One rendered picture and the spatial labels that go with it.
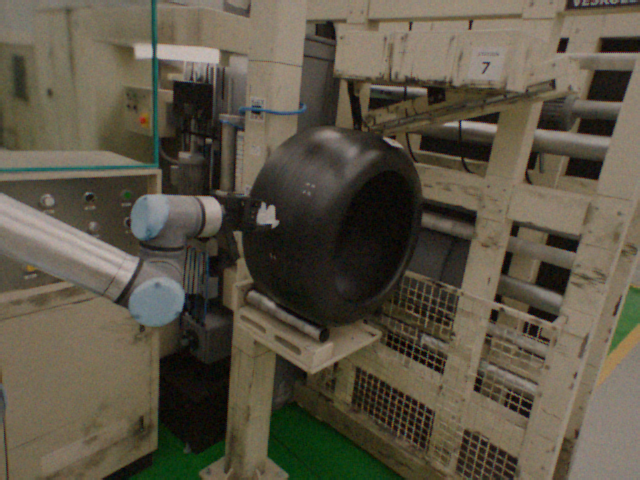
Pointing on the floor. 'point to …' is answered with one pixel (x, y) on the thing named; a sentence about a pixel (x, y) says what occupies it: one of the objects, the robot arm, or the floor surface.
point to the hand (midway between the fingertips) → (273, 224)
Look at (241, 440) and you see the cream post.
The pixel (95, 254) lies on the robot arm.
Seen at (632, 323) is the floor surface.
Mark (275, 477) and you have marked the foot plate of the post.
